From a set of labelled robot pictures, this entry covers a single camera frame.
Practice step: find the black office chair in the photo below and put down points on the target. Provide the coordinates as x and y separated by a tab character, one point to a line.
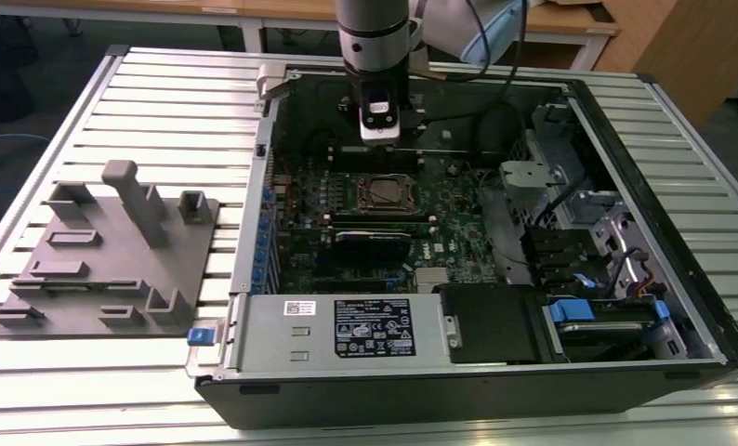
3	79

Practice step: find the black plastic disk bay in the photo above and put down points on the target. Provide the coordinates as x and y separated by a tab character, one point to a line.
561	253

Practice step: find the black PC case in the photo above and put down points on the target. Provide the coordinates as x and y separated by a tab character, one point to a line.
406	404

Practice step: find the silver drive cage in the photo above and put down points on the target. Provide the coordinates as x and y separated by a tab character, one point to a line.
530	179

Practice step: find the grey parts rack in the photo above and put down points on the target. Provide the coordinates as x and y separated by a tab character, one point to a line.
127	260

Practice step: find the CPU socket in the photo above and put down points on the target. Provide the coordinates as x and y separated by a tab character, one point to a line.
363	209

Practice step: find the blue case latch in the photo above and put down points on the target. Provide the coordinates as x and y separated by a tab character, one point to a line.
201	337

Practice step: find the black graphics card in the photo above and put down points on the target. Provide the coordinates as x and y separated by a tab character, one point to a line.
371	248

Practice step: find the wooden cabinet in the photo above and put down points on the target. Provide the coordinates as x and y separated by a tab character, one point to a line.
704	46

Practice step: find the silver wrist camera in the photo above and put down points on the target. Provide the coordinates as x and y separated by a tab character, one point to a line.
381	135

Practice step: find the green motherboard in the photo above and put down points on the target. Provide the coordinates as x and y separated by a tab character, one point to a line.
467	260

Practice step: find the wooden desk white frame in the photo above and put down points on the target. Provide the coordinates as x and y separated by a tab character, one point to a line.
95	3
580	25

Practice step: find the silver CPU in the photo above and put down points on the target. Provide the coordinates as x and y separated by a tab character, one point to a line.
389	192

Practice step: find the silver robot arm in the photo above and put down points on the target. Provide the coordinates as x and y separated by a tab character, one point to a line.
371	37

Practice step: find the hard disk in blue carrier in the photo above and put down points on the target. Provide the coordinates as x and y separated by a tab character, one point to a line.
570	310

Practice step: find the silver chipset heatsink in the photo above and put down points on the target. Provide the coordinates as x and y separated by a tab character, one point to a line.
434	275

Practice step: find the silver power supply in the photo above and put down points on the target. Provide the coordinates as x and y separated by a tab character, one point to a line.
263	325

